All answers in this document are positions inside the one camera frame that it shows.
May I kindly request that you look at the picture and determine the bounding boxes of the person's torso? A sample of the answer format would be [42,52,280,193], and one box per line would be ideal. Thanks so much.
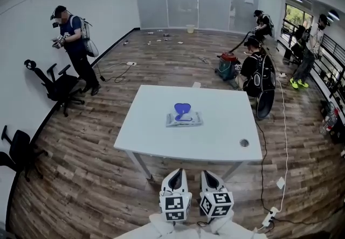
[113,220,272,239]

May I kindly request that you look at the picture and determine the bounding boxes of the person's left forearm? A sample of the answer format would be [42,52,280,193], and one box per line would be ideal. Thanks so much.
[148,212,191,239]

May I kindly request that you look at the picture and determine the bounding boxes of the black office chair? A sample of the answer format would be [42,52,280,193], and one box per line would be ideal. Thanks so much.
[0,124,53,183]
[24,59,86,118]
[284,24,308,66]

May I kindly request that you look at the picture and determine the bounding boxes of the white table leg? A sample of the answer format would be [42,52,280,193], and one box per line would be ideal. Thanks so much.
[223,161,245,183]
[126,150,154,181]

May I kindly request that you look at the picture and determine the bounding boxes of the cluttered equipment rack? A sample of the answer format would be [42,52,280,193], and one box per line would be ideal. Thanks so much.
[319,97,345,145]

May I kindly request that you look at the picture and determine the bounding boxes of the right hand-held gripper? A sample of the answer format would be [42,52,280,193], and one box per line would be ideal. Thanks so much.
[199,169,234,218]

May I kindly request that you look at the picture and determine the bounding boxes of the person's right forearm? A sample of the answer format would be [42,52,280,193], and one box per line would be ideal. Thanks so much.
[209,209,256,239]

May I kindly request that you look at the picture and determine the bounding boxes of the window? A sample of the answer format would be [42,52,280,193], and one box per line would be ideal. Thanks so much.
[285,2,314,34]

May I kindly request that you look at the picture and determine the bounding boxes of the white wet wipes packet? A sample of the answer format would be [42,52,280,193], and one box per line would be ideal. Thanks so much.
[164,101,204,129]

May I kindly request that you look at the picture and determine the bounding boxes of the scattered small floor items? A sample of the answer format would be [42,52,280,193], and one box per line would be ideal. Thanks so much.
[122,31,184,46]

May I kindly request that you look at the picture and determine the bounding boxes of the thin black cable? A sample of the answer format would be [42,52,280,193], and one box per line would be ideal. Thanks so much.
[98,63,130,84]

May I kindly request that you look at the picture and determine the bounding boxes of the white cable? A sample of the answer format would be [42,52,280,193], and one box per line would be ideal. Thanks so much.
[252,75,289,233]

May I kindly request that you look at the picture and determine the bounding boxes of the red green vacuum cleaner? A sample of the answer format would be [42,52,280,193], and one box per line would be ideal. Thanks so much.
[214,31,256,81]

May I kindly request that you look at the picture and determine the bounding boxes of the white paper scrap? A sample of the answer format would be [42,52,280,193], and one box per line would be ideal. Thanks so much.
[275,176,287,190]

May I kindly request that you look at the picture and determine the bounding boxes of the black backpack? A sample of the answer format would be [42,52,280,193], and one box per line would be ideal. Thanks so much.
[251,52,278,121]

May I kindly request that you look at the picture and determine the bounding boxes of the grey mesh backpack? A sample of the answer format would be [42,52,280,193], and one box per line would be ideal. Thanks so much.
[77,16,100,58]

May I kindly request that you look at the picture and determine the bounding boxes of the black metal railing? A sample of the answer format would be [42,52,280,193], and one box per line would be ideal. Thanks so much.
[279,25,345,104]

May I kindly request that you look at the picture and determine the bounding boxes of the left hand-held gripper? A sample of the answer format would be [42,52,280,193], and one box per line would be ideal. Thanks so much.
[159,167,193,223]

